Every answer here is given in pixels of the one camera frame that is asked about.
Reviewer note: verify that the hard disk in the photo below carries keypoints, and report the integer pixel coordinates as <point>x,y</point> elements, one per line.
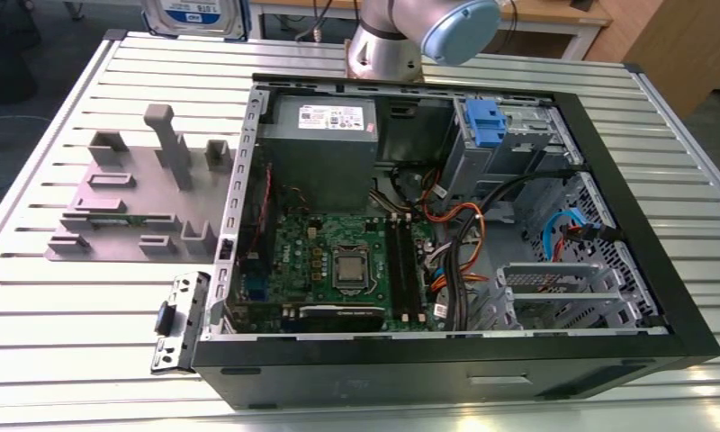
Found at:
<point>193,18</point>

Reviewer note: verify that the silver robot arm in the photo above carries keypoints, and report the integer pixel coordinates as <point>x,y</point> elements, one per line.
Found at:
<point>390,60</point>

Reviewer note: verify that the green motherboard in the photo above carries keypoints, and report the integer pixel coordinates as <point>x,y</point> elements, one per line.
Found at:
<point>349,229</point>

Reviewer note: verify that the silver CPU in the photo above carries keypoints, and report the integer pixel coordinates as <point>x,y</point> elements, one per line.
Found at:
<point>350,269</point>

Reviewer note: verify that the grey power supply unit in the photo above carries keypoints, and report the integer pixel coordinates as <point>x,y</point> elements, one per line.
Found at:
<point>318,171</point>

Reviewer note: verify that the black RAM slot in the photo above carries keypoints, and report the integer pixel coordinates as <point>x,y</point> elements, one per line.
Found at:
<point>414,270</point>
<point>398,270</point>

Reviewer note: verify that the CPU socket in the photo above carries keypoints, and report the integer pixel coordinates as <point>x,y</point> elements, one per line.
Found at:
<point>351,286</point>

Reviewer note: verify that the black graphics card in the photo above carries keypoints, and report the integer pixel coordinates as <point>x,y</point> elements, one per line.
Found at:
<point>337,315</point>

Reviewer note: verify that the silver metal drive cage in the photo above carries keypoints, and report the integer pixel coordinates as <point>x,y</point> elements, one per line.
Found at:
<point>498,166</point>

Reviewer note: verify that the blue plastic drive latch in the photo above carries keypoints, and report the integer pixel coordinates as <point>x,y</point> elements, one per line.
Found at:
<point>483,121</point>

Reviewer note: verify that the grey parts rack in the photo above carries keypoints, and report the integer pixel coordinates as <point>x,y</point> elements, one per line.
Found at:
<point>150,202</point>

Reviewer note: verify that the black open PC case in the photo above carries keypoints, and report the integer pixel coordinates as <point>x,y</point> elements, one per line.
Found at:
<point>397,373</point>

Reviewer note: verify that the green RAM stick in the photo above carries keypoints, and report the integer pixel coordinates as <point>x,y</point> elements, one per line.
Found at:
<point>123,221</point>

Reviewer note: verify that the brown wooden cabinet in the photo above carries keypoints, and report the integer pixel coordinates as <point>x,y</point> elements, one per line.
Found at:
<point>685,45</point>

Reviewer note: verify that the black chair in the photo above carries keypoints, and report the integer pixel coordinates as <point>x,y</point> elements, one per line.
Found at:
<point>6,76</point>

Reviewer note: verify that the metal card retainer bracket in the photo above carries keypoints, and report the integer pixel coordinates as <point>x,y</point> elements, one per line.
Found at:
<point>183,315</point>

